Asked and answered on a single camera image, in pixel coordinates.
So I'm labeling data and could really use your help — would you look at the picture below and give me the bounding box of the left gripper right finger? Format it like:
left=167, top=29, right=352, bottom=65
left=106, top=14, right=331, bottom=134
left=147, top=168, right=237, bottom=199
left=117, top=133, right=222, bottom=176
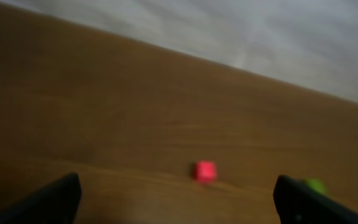
left=272, top=174, right=358, bottom=224

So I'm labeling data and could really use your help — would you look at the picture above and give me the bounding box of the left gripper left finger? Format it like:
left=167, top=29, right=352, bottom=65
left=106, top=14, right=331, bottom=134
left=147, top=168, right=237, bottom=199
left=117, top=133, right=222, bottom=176
left=0, top=172, right=83, bottom=224

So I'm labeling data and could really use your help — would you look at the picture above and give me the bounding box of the green cube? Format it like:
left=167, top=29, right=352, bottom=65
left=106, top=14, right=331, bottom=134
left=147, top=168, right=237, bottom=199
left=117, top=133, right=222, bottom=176
left=303, top=177, right=328, bottom=196

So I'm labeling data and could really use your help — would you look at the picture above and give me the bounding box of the red cube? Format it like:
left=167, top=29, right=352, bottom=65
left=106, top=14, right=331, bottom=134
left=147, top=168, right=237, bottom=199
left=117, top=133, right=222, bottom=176
left=193, top=160, right=218, bottom=184

